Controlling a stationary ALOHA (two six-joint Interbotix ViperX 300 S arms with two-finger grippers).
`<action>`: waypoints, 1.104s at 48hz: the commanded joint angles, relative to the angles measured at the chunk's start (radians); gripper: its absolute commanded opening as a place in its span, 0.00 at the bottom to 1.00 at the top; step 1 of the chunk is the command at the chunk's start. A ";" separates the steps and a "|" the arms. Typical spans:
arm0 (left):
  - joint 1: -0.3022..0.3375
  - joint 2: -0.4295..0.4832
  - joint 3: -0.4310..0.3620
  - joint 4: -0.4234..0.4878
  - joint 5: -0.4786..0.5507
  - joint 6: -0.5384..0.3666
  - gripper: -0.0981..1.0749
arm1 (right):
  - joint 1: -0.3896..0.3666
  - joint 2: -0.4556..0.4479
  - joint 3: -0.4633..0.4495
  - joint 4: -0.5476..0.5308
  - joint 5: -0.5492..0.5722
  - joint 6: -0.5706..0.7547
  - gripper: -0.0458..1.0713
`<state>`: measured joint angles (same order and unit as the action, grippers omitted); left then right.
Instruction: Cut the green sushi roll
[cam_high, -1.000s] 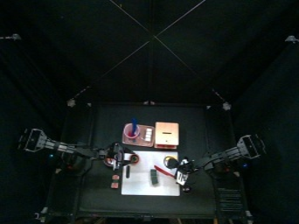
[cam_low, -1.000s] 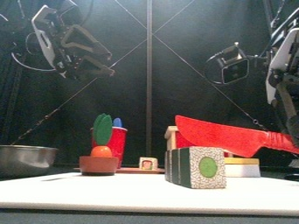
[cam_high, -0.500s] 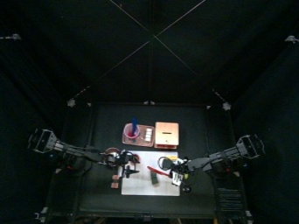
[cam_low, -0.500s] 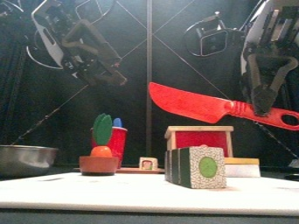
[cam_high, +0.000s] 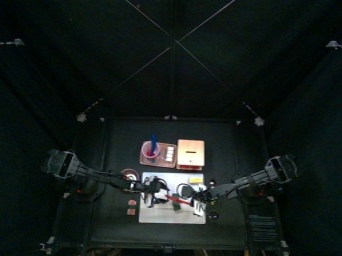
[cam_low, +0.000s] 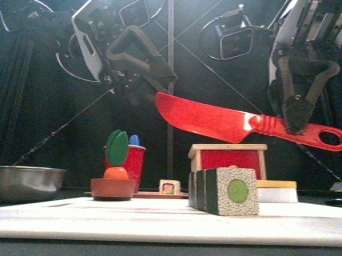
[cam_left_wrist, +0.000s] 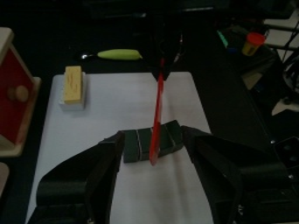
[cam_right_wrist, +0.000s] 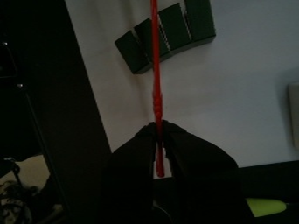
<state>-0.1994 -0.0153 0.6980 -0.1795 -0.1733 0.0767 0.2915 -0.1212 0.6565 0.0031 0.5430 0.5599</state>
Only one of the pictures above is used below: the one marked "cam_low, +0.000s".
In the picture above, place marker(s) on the red toy knife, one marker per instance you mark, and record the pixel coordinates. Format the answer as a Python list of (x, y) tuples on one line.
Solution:
[(200, 116)]

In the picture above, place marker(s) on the large green sushi roll piece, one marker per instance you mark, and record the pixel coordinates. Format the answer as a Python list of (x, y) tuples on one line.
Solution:
[(231, 191)]

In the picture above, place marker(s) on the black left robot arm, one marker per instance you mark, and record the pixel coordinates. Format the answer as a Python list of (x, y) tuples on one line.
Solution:
[(31, 16)]

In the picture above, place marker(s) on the small white sushi piece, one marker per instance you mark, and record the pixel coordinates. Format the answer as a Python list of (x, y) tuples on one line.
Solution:
[(170, 187)]

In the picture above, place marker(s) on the blue pen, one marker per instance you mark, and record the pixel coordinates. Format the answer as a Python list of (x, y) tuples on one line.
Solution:
[(134, 140)]

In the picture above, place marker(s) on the toy carrot with green leaves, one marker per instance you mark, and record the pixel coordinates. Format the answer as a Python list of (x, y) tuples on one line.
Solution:
[(116, 150)]

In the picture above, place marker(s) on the wooden box with red side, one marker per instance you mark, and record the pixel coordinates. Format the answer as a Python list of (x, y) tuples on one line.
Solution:
[(228, 159)]

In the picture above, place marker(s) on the red plastic cup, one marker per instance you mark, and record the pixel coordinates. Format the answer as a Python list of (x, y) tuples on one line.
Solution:
[(135, 163)]

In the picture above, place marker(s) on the yellow and white sponge block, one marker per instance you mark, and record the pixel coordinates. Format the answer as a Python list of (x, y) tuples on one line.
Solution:
[(276, 191)]

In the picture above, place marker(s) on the brown toy flower pot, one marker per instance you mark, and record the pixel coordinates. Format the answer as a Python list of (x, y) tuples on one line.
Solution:
[(112, 189)]

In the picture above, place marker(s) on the wooden tray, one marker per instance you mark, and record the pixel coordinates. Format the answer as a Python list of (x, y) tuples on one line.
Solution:
[(151, 195)]

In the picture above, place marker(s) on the metal bowl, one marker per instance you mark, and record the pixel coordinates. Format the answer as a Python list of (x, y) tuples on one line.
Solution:
[(28, 183)]

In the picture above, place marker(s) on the white cutting board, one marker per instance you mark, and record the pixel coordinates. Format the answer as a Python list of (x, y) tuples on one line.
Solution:
[(134, 223)]

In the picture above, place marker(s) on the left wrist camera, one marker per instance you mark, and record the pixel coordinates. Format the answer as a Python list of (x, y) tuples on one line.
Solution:
[(134, 13)]

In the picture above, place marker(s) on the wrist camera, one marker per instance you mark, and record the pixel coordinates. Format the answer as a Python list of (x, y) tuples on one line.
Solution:
[(235, 43), (134, 13)]

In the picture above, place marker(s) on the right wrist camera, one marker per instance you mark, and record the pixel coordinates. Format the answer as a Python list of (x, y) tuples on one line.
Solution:
[(235, 43)]

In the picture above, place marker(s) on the vertical metal frame pole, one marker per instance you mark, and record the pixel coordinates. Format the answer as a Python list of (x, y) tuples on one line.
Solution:
[(171, 160)]

